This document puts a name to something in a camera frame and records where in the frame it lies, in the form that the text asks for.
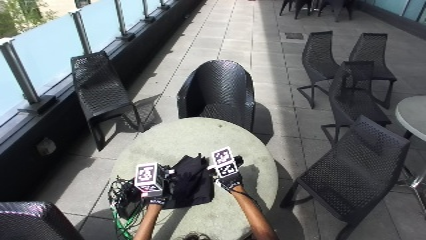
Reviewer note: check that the person's left hand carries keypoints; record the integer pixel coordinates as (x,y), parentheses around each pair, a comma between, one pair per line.
(169,190)

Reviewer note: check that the person's right hand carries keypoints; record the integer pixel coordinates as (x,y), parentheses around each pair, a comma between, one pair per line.
(229,182)

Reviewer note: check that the white marker cube right glove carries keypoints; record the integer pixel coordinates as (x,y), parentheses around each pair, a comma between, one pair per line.
(223,163)

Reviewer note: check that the white marker cube glove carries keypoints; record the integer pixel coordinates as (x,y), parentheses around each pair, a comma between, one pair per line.
(223,163)
(148,178)

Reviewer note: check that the white marker cube left glove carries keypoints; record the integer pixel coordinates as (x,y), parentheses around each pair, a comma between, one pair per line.
(148,178)

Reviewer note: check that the black cloth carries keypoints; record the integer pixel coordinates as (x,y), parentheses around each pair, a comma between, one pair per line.
(192,185)

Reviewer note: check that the black woven tub chair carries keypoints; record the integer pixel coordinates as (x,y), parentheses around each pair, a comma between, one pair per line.
(219,88)
(30,221)

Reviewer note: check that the black mesh chair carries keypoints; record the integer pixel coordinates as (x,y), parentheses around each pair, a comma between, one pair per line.
(354,96)
(317,60)
(354,166)
(370,53)
(100,86)

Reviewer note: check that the dark floor drain cover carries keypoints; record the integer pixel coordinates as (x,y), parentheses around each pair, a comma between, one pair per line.
(294,35)

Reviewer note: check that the round grey side table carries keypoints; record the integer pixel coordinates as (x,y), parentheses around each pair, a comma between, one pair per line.
(414,115)

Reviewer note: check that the frosted glass railing panel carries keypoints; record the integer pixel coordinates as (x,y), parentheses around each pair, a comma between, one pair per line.
(101,23)
(46,56)
(6,90)

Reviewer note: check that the group of dark chairs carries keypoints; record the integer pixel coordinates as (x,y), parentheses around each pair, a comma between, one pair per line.
(319,6)

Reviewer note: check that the round grey wall fixture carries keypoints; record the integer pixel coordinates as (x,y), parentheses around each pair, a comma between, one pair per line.
(45,146)

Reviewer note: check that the metal railing post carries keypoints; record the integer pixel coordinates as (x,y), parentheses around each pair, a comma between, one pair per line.
(146,10)
(21,73)
(81,33)
(121,20)

